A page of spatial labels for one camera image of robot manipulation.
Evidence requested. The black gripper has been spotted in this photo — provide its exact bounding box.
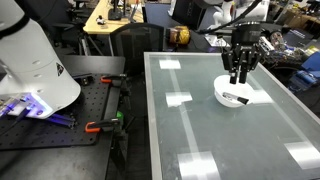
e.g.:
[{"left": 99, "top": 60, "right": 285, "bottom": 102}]
[{"left": 221, "top": 21, "right": 265, "bottom": 85}]

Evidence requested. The black marker pen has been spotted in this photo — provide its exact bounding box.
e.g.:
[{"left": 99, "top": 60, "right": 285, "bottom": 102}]
[{"left": 222, "top": 91, "right": 250, "bottom": 106}]

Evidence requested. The white bowl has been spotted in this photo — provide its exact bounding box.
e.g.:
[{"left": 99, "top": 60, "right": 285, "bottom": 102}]
[{"left": 213, "top": 74, "right": 256, "bottom": 108}]

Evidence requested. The cluttered electronics pile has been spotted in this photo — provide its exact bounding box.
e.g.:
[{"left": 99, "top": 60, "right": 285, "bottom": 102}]
[{"left": 258, "top": 30, "right": 306, "bottom": 65}]

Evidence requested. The blue plastic device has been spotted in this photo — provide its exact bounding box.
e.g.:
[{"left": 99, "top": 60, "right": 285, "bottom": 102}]
[{"left": 289, "top": 70, "right": 318, "bottom": 93}]

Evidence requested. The blue box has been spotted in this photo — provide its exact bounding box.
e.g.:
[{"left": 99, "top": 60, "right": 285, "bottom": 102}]
[{"left": 300, "top": 50, "right": 320, "bottom": 72}]

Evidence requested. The black mesh office chair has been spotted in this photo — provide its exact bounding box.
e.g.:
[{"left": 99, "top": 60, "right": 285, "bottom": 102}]
[{"left": 109, "top": 22, "right": 165, "bottom": 76}]

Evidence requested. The green plastic object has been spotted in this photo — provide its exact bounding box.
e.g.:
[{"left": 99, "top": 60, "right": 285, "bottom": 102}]
[{"left": 115, "top": 111, "right": 125, "bottom": 123}]

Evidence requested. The black monitor stand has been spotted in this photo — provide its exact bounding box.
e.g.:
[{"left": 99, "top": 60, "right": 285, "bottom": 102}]
[{"left": 107, "top": 0, "right": 124, "bottom": 21}]

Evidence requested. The light wooden desk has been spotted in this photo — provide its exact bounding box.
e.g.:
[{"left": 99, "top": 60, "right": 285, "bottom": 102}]
[{"left": 82, "top": 0, "right": 145, "bottom": 36}]

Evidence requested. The small black white desk object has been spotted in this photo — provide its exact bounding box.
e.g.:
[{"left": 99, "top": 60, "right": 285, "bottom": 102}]
[{"left": 95, "top": 15, "right": 107, "bottom": 26}]

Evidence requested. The small black box device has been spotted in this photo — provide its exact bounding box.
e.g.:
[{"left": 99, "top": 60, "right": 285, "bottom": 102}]
[{"left": 79, "top": 75, "right": 94, "bottom": 86}]

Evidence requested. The black swivel office chair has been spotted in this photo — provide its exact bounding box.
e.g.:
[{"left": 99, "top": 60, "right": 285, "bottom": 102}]
[{"left": 49, "top": 6, "right": 88, "bottom": 56}]

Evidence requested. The black perforated mounting board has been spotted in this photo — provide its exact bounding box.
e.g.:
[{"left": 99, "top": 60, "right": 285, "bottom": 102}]
[{"left": 0, "top": 73, "right": 122, "bottom": 151}]

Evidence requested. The orange handled black clamp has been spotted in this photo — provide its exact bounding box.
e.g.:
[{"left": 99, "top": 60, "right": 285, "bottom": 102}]
[
  {"left": 84, "top": 118, "right": 122, "bottom": 134},
  {"left": 100, "top": 73, "right": 129, "bottom": 88}
]

